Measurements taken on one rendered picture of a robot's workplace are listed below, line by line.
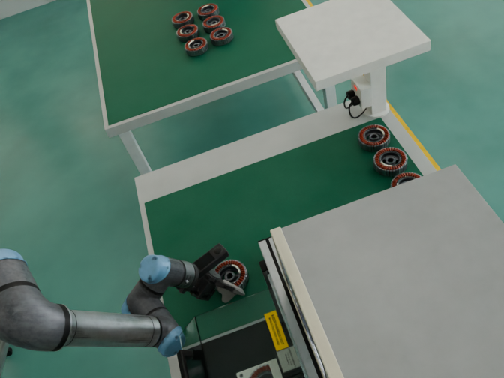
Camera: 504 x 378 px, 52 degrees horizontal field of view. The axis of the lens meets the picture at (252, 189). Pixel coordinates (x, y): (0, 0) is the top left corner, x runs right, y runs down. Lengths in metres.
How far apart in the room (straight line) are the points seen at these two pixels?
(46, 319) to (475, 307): 0.79
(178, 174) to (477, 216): 1.25
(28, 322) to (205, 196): 0.95
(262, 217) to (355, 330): 0.93
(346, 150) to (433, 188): 0.89
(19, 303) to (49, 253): 1.99
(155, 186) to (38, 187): 1.60
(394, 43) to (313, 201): 0.57
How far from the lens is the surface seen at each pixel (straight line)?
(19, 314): 1.11
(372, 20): 1.70
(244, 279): 1.61
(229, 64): 2.44
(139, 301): 1.42
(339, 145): 1.94
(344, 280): 0.94
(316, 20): 1.74
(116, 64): 2.72
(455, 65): 3.48
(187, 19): 2.79
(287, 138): 2.00
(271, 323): 1.20
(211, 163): 1.99
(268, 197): 1.81
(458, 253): 0.97
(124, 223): 2.98
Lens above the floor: 2.13
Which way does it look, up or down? 48 degrees down
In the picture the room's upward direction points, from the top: 18 degrees counter-clockwise
